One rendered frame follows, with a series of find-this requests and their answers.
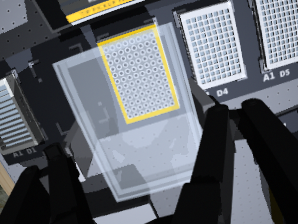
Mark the yellow open-top bin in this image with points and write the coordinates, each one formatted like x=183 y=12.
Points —
x=277 y=216

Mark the dark grey flat plate with white rg label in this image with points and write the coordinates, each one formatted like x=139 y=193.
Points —
x=290 y=120

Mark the yellow-framed tip rack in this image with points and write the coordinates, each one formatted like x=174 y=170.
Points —
x=116 y=36

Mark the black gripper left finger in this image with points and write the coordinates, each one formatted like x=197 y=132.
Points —
x=67 y=201

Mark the light grey base plate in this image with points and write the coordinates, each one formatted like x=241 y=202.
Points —
x=22 y=27

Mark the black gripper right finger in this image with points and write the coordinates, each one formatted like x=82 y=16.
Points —
x=207 y=198

